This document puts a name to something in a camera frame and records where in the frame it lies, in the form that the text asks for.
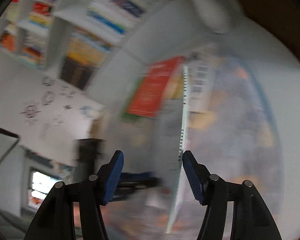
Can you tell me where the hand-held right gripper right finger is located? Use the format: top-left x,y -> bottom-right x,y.
182,150 -> 282,240

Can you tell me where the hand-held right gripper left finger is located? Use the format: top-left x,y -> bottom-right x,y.
24,150 -> 125,240

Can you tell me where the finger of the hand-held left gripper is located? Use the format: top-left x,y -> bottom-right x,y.
117,171 -> 163,188

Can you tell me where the thin white book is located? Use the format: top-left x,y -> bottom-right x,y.
165,65 -> 189,234

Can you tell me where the row of dark and yellow books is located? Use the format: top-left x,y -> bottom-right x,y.
60,27 -> 110,90

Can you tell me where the row of white and blue books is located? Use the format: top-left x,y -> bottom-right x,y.
86,0 -> 145,45

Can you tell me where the row of colourful books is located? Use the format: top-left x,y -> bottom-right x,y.
0,0 -> 65,68

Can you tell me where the white bookshelf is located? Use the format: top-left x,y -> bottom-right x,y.
0,0 -> 165,85

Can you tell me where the white ribbed vase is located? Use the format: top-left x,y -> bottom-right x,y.
190,0 -> 240,34

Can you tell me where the black wall decal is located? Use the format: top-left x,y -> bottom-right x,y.
20,76 -> 78,135

